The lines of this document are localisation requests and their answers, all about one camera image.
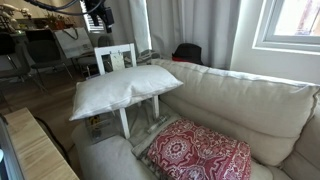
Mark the flat beige cushion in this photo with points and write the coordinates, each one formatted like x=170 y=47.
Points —
x=141 y=146

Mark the potted plants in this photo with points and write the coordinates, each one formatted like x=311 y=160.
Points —
x=58 y=21

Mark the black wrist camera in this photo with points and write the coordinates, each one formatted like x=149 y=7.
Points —
x=109 y=16

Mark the red patterned cushion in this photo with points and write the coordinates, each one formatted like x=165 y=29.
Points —
x=200 y=153

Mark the white window blinds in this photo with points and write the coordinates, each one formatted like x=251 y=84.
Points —
x=99 y=29

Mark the white framed window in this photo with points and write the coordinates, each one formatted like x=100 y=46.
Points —
x=266 y=40

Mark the light wooden table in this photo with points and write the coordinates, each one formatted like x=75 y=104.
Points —
x=36 y=150

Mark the beige fabric sofa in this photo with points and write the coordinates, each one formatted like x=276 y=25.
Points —
x=240 y=100

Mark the white rectangular pillow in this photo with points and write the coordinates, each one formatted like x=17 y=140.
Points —
x=123 y=88

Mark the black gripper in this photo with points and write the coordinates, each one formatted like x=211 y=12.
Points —
x=96 y=8

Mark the white shopping bag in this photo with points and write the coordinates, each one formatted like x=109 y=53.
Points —
x=73 y=41

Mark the clear plastic bottle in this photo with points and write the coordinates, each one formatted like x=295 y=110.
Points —
x=159 y=123

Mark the white curtain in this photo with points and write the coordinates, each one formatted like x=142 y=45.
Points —
x=206 y=23

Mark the yellow and black tool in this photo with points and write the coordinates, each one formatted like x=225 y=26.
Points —
x=95 y=133

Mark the black dining chair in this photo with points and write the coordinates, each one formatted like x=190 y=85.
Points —
x=41 y=50
x=6 y=43

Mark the grey padded chair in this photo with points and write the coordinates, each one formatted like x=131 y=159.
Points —
x=87 y=60

